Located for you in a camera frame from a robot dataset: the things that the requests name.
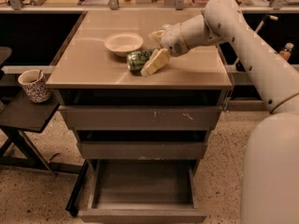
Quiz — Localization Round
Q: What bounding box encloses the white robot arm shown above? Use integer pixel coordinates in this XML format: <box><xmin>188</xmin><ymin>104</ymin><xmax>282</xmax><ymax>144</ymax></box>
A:
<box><xmin>141</xmin><ymin>0</ymin><xmax>299</xmax><ymax>224</ymax></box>

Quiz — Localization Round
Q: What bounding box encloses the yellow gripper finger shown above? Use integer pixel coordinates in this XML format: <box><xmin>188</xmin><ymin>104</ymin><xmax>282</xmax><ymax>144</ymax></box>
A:
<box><xmin>149</xmin><ymin>30</ymin><xmax>164</xmax><ymax>43</ymax></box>
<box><xmin>141</xmin><ymin>49</ymin><xmax>170</xmax><ymax>77</ymax></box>

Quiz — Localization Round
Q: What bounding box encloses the open bottom drawer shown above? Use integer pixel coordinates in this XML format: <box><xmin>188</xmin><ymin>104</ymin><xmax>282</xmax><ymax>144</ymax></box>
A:
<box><xmin>78</xmin><ymin>160</ymin><xmax>206</xmax><ymax>224</ymax></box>

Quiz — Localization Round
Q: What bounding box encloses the green soda can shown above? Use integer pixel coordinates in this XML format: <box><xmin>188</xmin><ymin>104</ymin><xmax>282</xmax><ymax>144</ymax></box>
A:
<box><xmin>126</xmin><ymin>49</ymin><xmax>153</xmax><ymax>72</ymax></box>

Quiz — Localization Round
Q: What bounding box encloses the orange drink bottle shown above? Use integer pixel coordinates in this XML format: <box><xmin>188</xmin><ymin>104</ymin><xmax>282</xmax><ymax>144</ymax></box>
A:
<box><xmin>279</xmin><ymin>43</ymin><xmax>293</xmax><ymax>61</ymax></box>

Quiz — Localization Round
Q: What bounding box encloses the middle drawer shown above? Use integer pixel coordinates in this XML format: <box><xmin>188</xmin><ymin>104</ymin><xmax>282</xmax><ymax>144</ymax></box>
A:
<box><xmin>77</xmin><ymin>141</ymin><xmax>206</xmax><ymax>160</ymax></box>

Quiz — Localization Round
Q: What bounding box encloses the patterned paper cup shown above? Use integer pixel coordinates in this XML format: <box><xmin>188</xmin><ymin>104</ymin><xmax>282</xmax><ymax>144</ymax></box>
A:
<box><xmin>18</xmin><ymin>70</ymin><xmax>51</xmax><ymax>104</ymax></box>

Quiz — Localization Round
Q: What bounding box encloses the white paper bowl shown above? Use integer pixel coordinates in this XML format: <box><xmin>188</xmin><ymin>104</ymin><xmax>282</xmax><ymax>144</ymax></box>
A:
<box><xmin>104</xmin><ymin>33</ymin><xmax>144</xmax><ymax>57</ymax></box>

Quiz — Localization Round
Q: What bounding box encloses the white stick with black tip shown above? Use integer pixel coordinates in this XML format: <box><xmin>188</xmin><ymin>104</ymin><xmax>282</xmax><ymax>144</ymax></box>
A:
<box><xmin>255</xmin><ymin>14</ymin><xmax>278</xmax><ymax>34</ymax></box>

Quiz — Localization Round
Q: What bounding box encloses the top drawer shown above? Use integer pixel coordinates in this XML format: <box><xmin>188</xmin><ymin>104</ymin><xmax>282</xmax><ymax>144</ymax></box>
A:
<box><xmin>59</xmin><ymin>105</ymin><xmax>221</xmax><ymax>131</ymax></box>

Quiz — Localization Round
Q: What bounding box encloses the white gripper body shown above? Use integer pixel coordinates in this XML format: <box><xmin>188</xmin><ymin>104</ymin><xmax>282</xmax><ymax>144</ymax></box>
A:
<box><xmin>160</xmin><ymin>23</ymin><xmax>189</xmax><ymax>57</ymax></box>

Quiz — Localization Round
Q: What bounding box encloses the dark side table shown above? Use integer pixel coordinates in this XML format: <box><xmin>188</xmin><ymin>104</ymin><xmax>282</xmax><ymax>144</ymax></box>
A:
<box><xmin>0</xmin><ymin>46</ymin><xmax>90</xmax><ymax>217</ymax></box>

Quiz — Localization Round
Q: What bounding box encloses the grey drawer cabinet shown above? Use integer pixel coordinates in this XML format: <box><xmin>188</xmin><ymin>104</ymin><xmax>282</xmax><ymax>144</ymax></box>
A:
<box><xmin>46</xmin><ymin>8</ymin><xmax>234</xmax><ymax>224</ymax></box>

